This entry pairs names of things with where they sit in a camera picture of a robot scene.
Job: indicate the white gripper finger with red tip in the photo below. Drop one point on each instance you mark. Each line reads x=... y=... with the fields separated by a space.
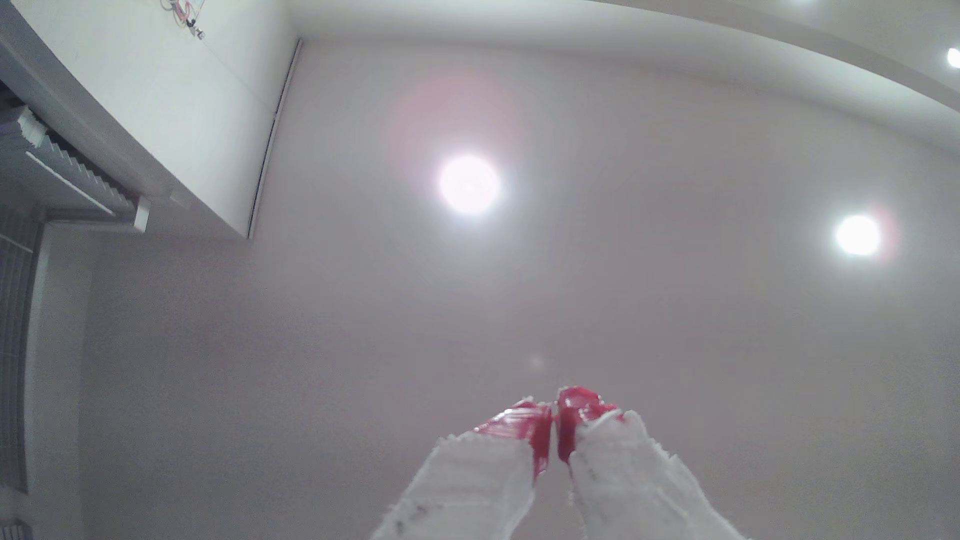
x=469 y=480
x=634 y=484

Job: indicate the large round ceiling light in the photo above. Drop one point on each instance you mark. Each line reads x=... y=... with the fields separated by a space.
x=469 y=185

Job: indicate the white window blind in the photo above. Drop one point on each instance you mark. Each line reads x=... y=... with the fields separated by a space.
x=64 y=169

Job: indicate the small ceiling light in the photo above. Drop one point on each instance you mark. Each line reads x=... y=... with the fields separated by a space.
x=954 y=58

